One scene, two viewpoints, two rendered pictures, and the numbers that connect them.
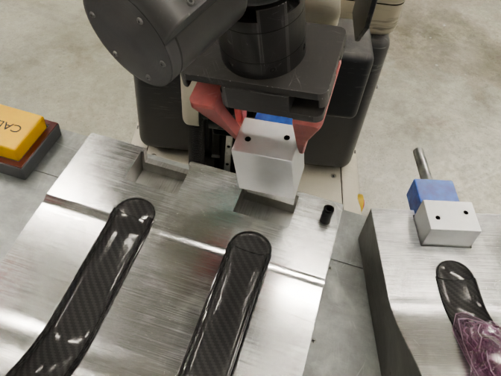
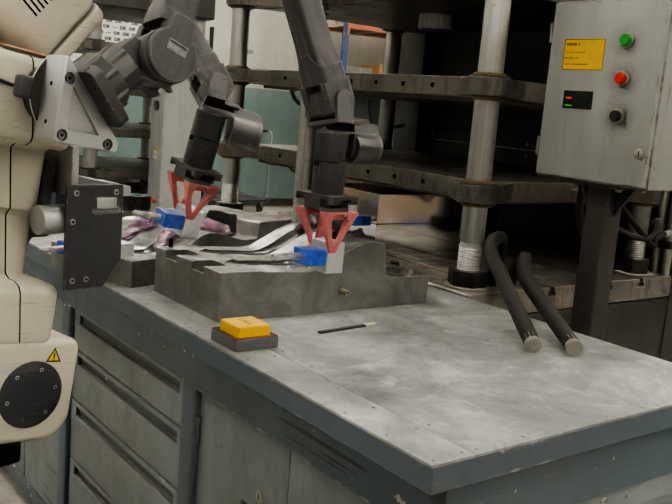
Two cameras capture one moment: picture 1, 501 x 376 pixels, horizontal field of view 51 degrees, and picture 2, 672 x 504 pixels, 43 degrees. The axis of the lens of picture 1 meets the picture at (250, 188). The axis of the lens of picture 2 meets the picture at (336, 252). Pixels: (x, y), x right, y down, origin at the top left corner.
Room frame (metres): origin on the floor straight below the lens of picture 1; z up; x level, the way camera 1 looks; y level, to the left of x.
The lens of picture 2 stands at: (1.33, 1.27, 1.19)
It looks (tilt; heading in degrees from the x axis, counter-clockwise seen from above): 10 degrees down; 221
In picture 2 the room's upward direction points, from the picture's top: 5 degrees clockwise
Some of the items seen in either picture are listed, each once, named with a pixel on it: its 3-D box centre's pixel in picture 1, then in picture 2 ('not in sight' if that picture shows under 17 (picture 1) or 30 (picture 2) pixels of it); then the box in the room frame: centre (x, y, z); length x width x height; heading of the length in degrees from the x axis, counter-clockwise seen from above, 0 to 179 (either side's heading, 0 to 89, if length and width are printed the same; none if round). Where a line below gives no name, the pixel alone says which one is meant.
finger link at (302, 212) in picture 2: not in sight; (320, 222); (0.24, 0.28, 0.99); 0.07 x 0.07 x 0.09; 79
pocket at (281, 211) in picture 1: (265, 212); (181, 261); (0.31, -0.02, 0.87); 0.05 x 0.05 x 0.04; 79
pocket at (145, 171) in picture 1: (160, 182); (208, 273); (0.33, 0.09, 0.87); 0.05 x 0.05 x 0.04; 79
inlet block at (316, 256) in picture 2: not in sight; (304, 255); (0.28, 0.29, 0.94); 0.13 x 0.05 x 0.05; 169
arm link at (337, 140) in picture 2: not in sight; (333, 147); (0.24, 0.29, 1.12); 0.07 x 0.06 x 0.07; 174
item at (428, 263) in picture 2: not in sight; (415, 248); (-0.88, -0.33, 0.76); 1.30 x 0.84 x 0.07; 79
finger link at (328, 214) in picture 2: not in sight; (329, 224); (0.25, 0.30, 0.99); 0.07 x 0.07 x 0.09; 79
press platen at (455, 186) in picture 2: not in sight; (425, 188); (-0.88, -0.31, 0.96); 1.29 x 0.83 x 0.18; 79
